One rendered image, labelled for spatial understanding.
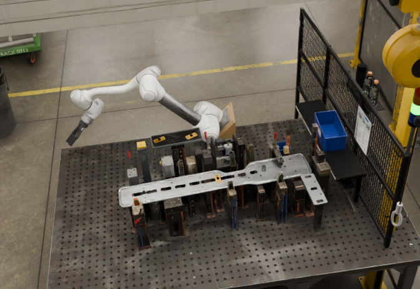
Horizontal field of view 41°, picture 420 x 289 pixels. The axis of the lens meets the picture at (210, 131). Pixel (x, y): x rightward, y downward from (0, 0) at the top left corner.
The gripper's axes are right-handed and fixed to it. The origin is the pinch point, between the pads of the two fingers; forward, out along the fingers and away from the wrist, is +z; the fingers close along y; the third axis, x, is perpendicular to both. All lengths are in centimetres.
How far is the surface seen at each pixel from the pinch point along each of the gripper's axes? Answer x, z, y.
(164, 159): 46, -33, 68
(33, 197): 28, 68, -97
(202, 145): 88, -63, 12
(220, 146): 70, -65, 82
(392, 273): 225, -67, 128
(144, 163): 43, -22, 49
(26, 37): -53, -57, -308
